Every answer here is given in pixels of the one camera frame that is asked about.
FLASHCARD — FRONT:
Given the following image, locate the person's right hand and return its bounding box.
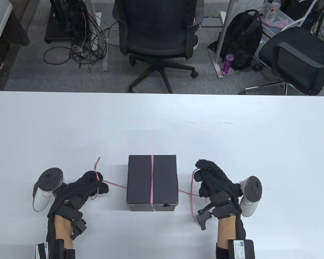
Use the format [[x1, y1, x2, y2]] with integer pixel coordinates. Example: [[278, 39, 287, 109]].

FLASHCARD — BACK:
[[194, 159, 243, 220]]

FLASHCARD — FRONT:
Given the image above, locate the person's left hand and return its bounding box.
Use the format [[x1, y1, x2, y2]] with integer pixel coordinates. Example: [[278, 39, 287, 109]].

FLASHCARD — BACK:
[[47, 171, 109, 224]]

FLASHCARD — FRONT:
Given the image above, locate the black gift box lid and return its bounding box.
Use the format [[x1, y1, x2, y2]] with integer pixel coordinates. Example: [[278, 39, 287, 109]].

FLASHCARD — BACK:
[[126, 155, 178, 205]]

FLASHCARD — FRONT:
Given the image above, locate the pink bow ribbon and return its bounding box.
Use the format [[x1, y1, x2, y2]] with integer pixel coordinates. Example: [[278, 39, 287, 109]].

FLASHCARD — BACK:
[[90, 155, 208, 223]]

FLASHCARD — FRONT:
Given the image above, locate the black gift box base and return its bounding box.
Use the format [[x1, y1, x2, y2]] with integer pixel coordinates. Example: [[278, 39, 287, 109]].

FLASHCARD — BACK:
[[128, 203, 178, 212]]

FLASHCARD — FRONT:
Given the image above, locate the person's left forearm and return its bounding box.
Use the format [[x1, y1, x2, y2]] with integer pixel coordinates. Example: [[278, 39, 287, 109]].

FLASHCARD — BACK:
[[46, 214, 75, 250]]

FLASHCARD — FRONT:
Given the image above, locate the person's right forearm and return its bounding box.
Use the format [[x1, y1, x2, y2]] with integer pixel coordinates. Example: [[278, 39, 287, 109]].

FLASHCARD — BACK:
[[217, 216, 246, 243]]

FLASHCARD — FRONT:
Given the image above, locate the grey left hand controller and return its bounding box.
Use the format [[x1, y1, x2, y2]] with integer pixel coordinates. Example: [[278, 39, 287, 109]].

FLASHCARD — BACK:
[[32, 168, 65, 212]]

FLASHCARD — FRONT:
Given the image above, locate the grey hand controller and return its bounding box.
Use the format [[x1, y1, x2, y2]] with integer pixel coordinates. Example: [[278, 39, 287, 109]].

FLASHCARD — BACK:
[[239, 176, 262, 217], [32, 168, 65, 212]]

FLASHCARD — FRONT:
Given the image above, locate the grey right hand controller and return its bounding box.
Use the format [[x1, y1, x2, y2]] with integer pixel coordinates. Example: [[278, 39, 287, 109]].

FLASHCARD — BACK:
[[239, 176, 262, 217]]

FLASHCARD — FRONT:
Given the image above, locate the purple water bottle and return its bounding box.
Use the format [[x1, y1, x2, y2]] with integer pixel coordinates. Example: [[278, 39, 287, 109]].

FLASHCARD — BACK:
[[221, 54, 234, 75]]

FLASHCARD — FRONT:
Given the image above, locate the white desk leg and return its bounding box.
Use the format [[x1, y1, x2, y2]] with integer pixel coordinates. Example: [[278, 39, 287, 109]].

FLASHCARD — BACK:
[[86, 0, 109, 72], [202, 0, 237, 79]]

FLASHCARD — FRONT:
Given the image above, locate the black backpack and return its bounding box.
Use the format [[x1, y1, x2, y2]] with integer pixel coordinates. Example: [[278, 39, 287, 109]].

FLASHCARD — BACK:
[[208, 10, 264, 71]]

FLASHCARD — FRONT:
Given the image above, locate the black chair with chrome base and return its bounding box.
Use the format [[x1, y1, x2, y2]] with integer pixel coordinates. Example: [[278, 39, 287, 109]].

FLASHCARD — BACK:
[[239, 26, 324, 96]]

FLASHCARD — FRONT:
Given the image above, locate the black mesh office chair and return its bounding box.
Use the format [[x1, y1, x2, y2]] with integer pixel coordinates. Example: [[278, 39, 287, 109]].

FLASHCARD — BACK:
[[113, 0, 205, 94]]

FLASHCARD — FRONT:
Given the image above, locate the black computer tower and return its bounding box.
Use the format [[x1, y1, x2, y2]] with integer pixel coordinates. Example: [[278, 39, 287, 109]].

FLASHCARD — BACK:
[[45, 0, 92, 44]]

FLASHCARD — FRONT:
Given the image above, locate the pink cloth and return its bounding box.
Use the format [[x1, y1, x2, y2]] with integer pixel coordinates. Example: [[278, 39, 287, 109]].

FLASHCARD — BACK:
[[265, 19, 290, 29]]

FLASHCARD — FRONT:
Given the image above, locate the dark desk with white top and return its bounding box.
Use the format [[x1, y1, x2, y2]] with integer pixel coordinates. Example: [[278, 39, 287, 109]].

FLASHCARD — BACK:
[[0, 0, 30, 91]]

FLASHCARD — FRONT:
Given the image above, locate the white power strip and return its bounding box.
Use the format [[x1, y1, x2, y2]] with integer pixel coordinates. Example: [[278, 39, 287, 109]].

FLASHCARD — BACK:
[[91, 12, 102, 51]]

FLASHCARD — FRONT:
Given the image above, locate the clear plastic bin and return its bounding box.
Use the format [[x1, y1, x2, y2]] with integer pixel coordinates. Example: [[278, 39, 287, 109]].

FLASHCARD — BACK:
[[261, 0, 299, 30]]

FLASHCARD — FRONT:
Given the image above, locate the black right wrist bracket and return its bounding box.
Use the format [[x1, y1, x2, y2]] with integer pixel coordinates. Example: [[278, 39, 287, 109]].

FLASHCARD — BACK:
[[194, 209, 214, 230]]

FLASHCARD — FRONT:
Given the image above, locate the black wrist bracket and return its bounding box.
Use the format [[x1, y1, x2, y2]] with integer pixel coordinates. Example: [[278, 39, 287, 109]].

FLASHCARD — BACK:
[[70, 218, 87, 240], [194, 209, 214, 230]]

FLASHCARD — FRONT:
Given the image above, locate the black left wrist bracket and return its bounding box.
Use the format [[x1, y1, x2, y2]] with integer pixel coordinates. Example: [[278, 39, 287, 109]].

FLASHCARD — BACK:
[[70, 218, 87, 240]]

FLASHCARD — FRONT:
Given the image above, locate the tangle of black cables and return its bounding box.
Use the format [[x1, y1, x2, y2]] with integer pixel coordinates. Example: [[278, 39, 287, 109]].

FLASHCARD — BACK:
[[43, 0, 108, 73]]

